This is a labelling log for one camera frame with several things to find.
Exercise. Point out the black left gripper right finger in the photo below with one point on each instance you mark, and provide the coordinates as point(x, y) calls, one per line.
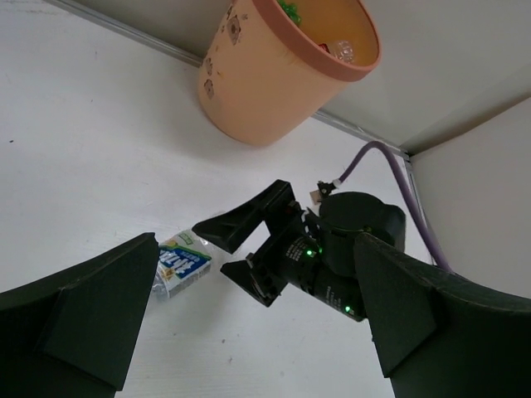
point(438, 334)

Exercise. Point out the orange plastic bin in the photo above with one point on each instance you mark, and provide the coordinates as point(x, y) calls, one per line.
point(265, 83)

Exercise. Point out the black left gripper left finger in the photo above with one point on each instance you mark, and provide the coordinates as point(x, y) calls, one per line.
point(73, 333)

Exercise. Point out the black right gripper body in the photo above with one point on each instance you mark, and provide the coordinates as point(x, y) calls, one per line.
point(316, 255)

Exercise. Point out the green plastic bottle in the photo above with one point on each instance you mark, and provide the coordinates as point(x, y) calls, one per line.
point(291, 11)

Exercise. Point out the red label clear bottle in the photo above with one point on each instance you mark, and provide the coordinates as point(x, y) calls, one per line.
point(325, 48)

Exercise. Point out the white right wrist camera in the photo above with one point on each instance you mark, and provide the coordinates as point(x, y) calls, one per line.
point(324, 190)

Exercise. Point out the clear crushed blue-cap bottle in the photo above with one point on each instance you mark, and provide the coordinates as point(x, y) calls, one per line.
point(342, 50)

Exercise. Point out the blue white label bottle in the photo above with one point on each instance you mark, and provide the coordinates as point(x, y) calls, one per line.
point(182, 260)

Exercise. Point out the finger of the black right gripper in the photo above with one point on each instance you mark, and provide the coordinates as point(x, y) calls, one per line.
point(275, 206)
point(240, 273)

